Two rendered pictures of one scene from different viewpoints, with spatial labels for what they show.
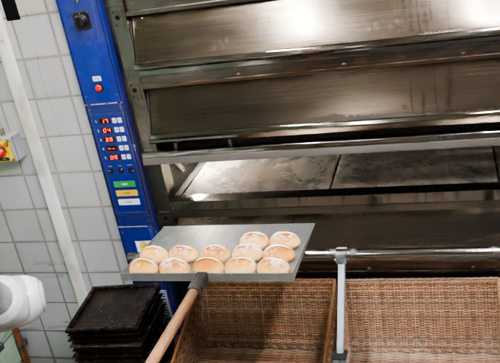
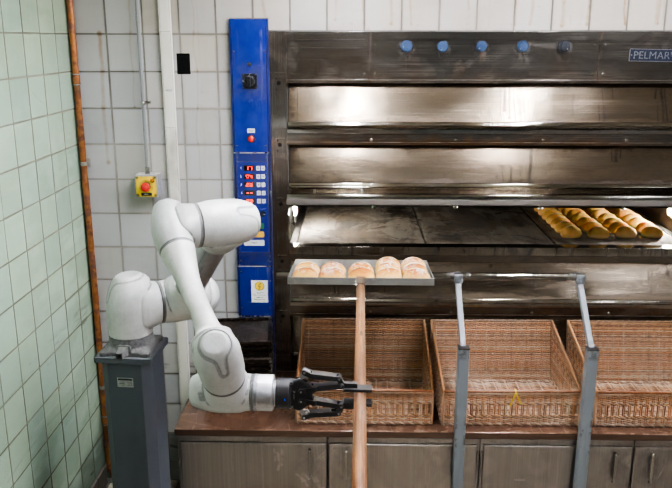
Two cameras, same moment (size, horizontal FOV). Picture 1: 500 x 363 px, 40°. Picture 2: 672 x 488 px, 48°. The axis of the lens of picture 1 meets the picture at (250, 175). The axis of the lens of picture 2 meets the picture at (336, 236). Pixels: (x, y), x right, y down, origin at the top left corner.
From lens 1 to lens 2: 1.34 m
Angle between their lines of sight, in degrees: 18
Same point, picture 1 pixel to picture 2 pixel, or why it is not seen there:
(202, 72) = (341, 135)
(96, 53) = (255, 109)
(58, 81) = (211, 130)
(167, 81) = (309, 140)
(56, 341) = not seen: hidden behind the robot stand
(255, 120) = (379, 178)
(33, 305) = (214, 297)
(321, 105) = (433, 171)
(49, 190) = not seen: hidden behind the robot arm
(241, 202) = (353, 249)
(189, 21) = (337, 94)
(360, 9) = (473, 99)
